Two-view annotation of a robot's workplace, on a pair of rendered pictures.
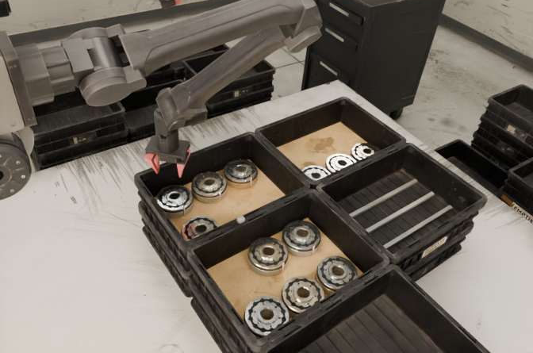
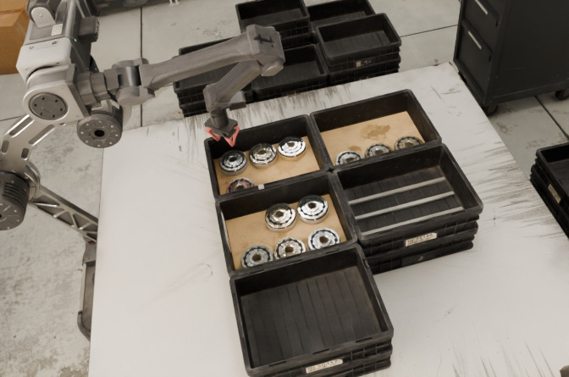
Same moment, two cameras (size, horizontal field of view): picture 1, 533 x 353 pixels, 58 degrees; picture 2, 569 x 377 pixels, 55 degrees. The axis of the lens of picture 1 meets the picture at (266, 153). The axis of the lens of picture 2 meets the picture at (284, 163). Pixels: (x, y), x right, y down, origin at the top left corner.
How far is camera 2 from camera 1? 81 cm
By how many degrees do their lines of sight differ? 25
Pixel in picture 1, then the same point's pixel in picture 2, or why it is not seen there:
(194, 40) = (179, 71)
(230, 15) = (203, 56)
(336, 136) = (394, 125)
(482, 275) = (479, 275)
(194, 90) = (218, 91)
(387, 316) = (349, 282)
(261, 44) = (248, 67)
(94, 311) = (168, 230)
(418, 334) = (365, 301)
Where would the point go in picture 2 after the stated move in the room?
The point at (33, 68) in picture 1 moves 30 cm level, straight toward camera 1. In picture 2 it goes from (84, 87) to (60, 176)
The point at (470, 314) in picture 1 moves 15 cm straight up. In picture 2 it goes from (446, 303) to (451, 278)
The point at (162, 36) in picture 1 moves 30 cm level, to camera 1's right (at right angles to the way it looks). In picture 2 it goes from (161, 68) to (265, 92)
